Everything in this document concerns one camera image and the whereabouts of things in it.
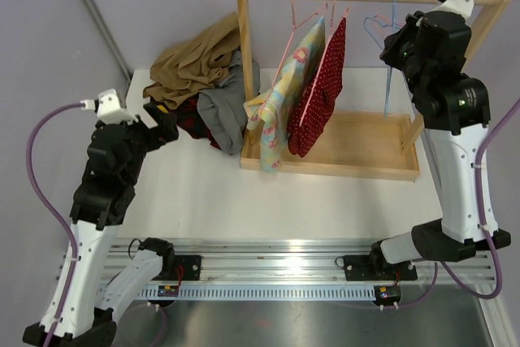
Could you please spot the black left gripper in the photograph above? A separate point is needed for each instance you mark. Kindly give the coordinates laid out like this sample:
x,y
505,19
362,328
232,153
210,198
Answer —
x,y
158,137

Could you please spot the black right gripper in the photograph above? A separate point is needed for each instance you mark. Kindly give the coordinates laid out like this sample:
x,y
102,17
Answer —
x,y
392,55

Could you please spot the red black plaid skirt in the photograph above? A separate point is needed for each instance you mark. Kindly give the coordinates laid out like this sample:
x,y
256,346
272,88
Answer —
x,y
188,118

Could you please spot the grey skirt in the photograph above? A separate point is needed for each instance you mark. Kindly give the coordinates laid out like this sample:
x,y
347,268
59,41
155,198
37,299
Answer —
x,y
222,108

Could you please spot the tan brown skirt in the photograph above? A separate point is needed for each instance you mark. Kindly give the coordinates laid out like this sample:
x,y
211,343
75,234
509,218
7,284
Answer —
x,y
184,70

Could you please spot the red white polka-dot skirt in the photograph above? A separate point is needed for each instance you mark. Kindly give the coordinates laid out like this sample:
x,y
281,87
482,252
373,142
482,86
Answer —
x,y
301,141

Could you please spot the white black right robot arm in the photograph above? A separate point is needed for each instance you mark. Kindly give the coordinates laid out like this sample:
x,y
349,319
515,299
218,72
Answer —
x,y
430,52

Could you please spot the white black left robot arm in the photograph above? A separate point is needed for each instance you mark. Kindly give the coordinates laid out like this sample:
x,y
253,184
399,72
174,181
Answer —
x,y
80,313

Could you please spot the pastel floral skirt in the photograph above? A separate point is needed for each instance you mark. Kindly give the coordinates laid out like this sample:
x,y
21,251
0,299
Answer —
x,y
284,95

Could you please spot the yellow plastic tray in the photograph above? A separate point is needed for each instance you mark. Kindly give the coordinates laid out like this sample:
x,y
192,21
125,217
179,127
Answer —
x,y
162,109

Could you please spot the wooden clothes rack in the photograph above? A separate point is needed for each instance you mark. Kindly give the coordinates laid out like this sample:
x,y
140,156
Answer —
x,y
378,145

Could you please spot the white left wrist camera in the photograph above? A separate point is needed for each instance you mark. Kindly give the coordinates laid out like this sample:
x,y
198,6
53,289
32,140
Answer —
x,y
112,108

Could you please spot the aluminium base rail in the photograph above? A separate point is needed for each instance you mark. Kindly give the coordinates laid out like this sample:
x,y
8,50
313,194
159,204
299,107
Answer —
x,y
279,270

